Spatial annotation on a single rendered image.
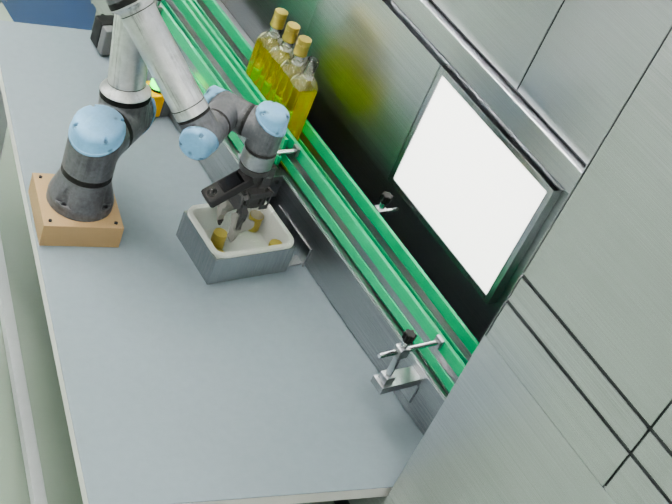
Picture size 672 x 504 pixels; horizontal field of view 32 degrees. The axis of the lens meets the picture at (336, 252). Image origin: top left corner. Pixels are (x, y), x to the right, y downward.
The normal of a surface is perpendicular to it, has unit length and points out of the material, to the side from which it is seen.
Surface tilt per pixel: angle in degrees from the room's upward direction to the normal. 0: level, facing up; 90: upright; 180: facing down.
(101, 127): 7
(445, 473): 90
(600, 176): 90
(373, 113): 90
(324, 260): 90
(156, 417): 0
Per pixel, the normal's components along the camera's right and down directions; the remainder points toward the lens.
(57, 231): 0.30, 0.70
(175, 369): 0.33, -0.72
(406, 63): -0.81, 0.13
